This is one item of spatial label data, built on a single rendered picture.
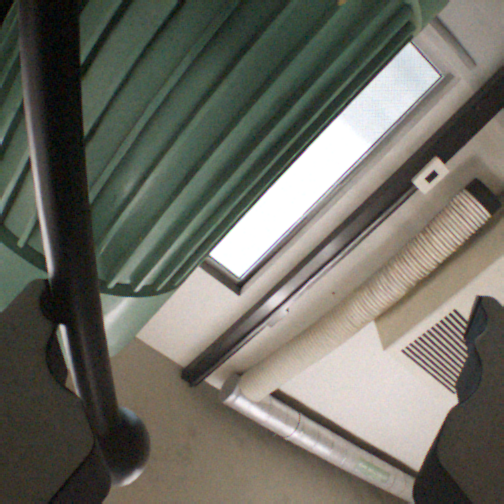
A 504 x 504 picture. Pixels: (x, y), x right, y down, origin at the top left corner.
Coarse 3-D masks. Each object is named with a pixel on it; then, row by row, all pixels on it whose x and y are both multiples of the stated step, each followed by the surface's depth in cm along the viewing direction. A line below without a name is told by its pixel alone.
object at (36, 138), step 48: (48, 0) 7; (48, 48) 8; (48, 96) 8; (48, 144) 9; (48, 192) 9; (48, 240) 10; (96, 288) 11; (96, 336) 12; (96, 384) 12; (96, 432) 14; (144, 432) 15
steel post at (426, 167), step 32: (480, 96) 126; (448, 128) 132; (480, 128) 131; (416, 160) 139; (448, 160) 138; (384, 192) 145; (352, 224) 152; (320, 256) 160; (288, 288) 168; (256, 320) 177; (224, 352) 187; (192, 384) 196
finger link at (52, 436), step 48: (48, 288) 11; (0, 336) 9; (48, 336) 9; (0, 384) 7; (48, 384) 7; (0, 432) 6; (48, 432) 6; (0, 480) 5; (48, 480) 6; (96, 480) 6
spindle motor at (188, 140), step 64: (128, 0) 12; (192, 0) 12; (256, 0) 12; (320, 0) 13; (384, 0) 14; (448, 0) 16; (0, 64) 15; (128, 64) 13; (192, 64) 14; (256, 64) 14; (320, 64) 15; (384, 64) 18; (0, 128) 16; (128, 128) 15; (192, 128) 15; (256, 128) 16; (320, 128) 18; (0, 192) 16; (128, 192) 16; (192, 192) 17; (256, 192) 20; (0, 256) 17; (128, 256) 18; (192, 256) 22; (128, 320) 23
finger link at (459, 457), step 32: (480, 320) 10; (480, 352) 9; (480, 384) 8; (448, 416) 7; (480, 416) 7; (448, 448) 6; (480, 448) 6; (416, 480) 7; (448, 480) 6; (480, 480) 6
